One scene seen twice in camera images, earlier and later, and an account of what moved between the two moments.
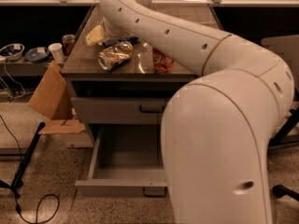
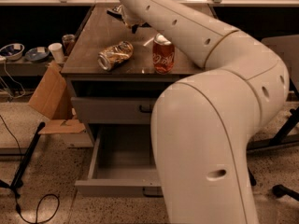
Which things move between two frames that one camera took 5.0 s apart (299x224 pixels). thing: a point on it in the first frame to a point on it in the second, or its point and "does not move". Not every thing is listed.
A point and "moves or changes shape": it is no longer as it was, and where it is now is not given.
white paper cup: (56, 49) does not move
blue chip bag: (131, 39) moves or changes shape
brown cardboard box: (50, 99) does not move
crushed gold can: (113, 55) does not move
